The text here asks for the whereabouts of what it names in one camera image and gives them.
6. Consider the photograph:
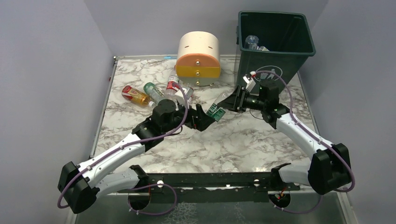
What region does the clear bottle dark green label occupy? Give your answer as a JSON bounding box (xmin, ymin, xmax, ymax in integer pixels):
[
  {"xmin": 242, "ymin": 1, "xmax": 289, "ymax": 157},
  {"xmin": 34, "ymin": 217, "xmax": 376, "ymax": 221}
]
[{"xmin": 206, "ymin": 92, "xmax": 229, "ymax": 122}]

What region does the crushed clear bottle pink label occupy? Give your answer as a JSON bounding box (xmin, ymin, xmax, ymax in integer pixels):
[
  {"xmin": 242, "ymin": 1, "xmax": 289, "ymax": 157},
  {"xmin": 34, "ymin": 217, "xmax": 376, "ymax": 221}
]
[{"xmin": 243, "ymin": 35, "xmax": 259, "ymax": 50}]

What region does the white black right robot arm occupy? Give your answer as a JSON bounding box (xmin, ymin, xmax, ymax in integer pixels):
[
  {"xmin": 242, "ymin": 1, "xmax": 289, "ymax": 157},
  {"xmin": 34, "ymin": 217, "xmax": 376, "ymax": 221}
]
[{"xmin": 217, "ymin": 80, "xmax": 355, "ymax": 195}]

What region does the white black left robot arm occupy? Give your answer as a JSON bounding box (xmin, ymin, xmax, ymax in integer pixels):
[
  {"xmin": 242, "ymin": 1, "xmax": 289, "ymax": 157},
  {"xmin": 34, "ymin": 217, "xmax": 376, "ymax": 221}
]
[{"xmin": 57, "ymin": 99, "xmax": 215, "ymax": 214}]

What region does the dark green plastic bin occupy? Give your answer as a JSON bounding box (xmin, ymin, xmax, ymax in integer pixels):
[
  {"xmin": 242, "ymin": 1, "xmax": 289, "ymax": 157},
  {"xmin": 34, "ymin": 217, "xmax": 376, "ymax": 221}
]
[{"xmin": 234, "ymin": 11, "xmax": 316, "ymax": 91}]

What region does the clear bottle red label right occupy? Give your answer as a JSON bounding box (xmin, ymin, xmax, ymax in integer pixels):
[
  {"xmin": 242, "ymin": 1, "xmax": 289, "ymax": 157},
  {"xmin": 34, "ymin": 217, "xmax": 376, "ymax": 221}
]
[{"xmin": 184, "ymin": 86, "xmax": 194, "ymax": 99}]

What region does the clear bottle red label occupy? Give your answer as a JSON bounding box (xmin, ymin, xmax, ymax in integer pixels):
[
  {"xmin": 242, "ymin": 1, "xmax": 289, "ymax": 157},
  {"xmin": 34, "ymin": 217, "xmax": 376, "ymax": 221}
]
[
  {"xmin": 165, "ymin": 75, "xmax": 180, "ymax": 97},
  {"xmin": 184, "ymin": 86, "xmax": 194, "ymax": 99}
]

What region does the clear bottle red label left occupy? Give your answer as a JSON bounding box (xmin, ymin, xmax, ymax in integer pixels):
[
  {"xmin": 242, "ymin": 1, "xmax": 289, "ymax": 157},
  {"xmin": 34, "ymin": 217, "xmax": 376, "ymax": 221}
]
[{"xmin": 165, "ymin": 75, "xmax": 180, "ymax": 97}]

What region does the cream orange yellow drawer unit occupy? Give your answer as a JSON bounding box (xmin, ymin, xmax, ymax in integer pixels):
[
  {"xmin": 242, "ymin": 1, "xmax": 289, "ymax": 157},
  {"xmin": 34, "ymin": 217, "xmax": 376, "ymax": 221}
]
[{"xmin": 175, "ymin": 31, "xmax": 221, "ymax": 87}]

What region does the green tinted water bottle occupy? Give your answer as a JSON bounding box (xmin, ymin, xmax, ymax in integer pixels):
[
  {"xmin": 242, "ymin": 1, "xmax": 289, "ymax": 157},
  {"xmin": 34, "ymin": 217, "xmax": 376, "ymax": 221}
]
[{"xmin": 143, "ymin": 82, "xmax": 166, "ymax": 105}]

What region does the red label amber tea bottle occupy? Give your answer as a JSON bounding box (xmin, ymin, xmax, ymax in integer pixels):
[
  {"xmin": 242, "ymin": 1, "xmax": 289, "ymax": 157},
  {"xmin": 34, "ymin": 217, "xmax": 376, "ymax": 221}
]
[{"xmin": 121, "ymin": 85, "xmax": 155, "ymax": 107}]

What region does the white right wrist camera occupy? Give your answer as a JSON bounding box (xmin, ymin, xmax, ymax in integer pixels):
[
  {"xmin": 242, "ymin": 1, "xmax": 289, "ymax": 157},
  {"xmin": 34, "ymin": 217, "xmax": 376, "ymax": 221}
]
[{"xmin": 243, "ymin": 71, "xmax": 256, "ymax": 92}]

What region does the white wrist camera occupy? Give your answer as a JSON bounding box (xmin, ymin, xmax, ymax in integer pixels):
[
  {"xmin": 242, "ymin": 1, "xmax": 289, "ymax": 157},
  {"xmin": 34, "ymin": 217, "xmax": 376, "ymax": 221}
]
[
  {"xmin": 174, "ymin": 88, "xmax": 191, "ymax": 105},
  {"xmin": 243, "ymin": 71, "xmax": 256, "ymax": 92}
]

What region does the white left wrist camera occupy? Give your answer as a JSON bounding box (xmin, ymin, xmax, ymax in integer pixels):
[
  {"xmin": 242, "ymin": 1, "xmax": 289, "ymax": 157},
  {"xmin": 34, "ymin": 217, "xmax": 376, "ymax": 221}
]
[{"xmin": 174, "ymin": 88, "xmax": 191, "ymax": 105}]

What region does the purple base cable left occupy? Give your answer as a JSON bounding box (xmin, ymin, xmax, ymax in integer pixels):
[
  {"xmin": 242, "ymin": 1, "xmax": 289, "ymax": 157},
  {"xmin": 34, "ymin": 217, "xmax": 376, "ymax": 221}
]
[{"xmin": 127, "ymin": 184, "xmax": 177, "ymax": 217}]

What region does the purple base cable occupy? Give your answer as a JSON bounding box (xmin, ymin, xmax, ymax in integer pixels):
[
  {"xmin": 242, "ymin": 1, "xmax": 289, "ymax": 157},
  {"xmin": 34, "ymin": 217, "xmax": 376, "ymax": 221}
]
[
  {"xmin": 268, "ymin": 193, "xmax": 324, "ymax": 215},
  {"xmin": 127, "ymin": 184, "xmax": 177, "ymax": 217}
]

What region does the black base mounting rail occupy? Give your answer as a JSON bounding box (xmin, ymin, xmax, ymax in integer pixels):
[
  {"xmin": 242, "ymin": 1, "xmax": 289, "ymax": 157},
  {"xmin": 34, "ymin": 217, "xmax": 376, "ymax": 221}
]
[{"xmin": 119, "ymin": 172, "xmax": 300, "ymax": 203}]

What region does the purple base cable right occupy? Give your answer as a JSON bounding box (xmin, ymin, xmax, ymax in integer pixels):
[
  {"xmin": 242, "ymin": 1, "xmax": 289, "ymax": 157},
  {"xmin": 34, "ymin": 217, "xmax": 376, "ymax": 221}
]
[{"xmin": 268, "ymin": 193, "xmax": 324, "ymax": 215}]

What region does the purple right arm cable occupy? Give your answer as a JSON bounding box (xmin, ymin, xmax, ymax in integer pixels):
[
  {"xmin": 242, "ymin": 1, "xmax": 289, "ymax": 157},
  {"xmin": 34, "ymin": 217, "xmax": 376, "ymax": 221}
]
[{"xmin": 254, "ymin": 70, "xmax": 356, "ymax": 193}]

